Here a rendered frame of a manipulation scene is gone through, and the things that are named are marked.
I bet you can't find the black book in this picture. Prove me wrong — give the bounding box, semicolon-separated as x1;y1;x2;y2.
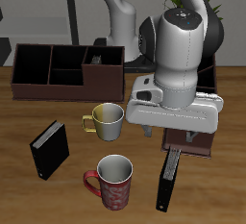
29;119;71;182
155;147;183;213

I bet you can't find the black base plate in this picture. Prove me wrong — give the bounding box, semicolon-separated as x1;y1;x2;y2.
92;37;159;74

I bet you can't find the dark vertical post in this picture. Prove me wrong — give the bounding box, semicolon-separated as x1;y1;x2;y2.
64;0;81;46

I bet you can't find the white shelf unit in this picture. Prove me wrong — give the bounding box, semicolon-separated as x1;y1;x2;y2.
0;0;73;38

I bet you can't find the yellow and white mug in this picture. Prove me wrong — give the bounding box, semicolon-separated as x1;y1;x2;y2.
82;102;126;142

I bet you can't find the red patterned mug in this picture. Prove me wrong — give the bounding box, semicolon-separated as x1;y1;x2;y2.
83;154;135;212

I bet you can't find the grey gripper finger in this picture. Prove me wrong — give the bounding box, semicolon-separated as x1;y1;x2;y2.
184;130;200;144
142;124;155;138

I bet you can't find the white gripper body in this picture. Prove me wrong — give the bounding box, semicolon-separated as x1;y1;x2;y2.
125;91;225;136

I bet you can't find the dark grey floor object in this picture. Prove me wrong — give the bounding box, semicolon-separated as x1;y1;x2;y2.
0;37;12;67

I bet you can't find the small grey object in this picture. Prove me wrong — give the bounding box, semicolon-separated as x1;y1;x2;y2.
89;54;103;65

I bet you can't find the dark brown desk caddy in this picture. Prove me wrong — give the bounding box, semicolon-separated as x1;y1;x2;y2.
10;43;126;104
160;54;218;161

